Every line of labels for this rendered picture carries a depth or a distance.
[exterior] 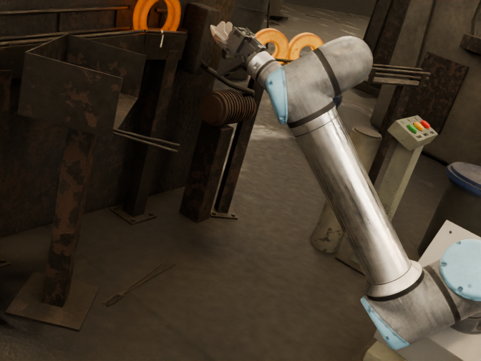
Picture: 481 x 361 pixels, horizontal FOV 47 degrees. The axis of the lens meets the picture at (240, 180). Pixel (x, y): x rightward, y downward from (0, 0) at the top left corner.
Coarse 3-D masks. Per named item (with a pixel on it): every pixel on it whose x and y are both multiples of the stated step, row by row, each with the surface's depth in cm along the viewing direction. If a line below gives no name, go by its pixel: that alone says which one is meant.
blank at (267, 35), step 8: (264, 32) 200; (272, 32) 201; (280, 32) 202; (264, 40) 201; (272, 40) 202; (280, 40) 203; (280, 48) 205; (288, 48) 206; (272, 56) 207; (280, 56) 206
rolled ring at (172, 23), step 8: (144, 0) 168; (152, 0) 170; (168, 0) 175; (176, 0) 178; (136, 8) 169; (144, 8) 169; (168, 8) 180; (176, 8) 179; (136, 16) 170; (144, 16) 170; (168, 16) 182; (176, 16) 181; (136, 24) 171; (144, 24) 172; (168, 24) 182; (176, 24) 183
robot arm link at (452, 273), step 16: (464, 240) 131; (448, 256) 129; (464, 256) 128; (480, 256) 128; (432, 272) 131; (448, 272) 127; (464, 272) 127; (480, 272) 126; (448, 288) 128; (464, 288) 125; (480, 288) 124; (448, 304) 127; (464, 304) 127; (480, 304) 128
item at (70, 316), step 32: (32, 64) 113; (64, 64) 113; (96, 64) 138; (128, 64) 138; (32, 96) 116; (64, 96) 115; (96, 96) 115; (128, 96) 140; (96, 128) 118; (64, 160) 134; (64, 192) 138; (64, 224) 141; (64, 256) 145; (32, 288) 156; (64, 288) 149; (96, 288) 163; (32, 320) 145; (64, 320) 147
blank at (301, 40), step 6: (300, 36) 206; (306, 36) 206; (312, 36) 206; (294, 42) 205; (300, 42) 206; (306, 42) 207; (312, 42) 208; (318, 42) 208; (294, 48) 206; (300, 48) 207; (312, 48) 210; (288, 54) 207; (294, 54) 208
